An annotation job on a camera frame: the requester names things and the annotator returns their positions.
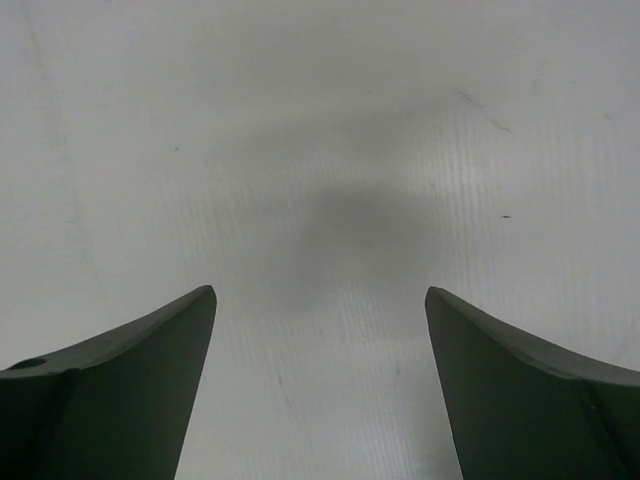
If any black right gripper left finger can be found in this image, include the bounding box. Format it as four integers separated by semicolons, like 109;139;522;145
1;285;216;479

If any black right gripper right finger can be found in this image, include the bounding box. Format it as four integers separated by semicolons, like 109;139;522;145
425;287;639;479

